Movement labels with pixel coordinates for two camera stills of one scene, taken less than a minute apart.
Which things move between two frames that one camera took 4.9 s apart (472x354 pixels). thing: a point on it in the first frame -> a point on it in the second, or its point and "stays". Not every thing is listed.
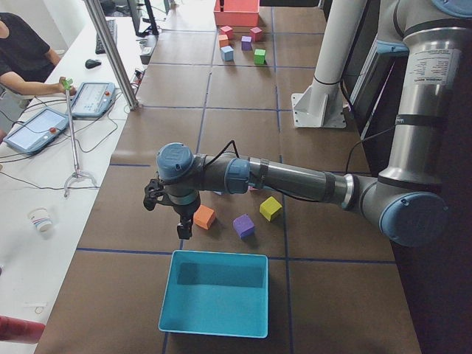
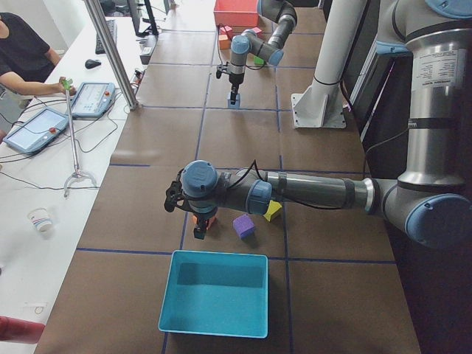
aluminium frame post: x=96 y=12 stays
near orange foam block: x=203 y=217 stays
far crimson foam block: x=257 y=34 stays
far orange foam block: x=223 y=40 stays
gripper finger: x=181 y=231 -> x=198 y=233
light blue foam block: x=227 y=53 -> x=237 y=102
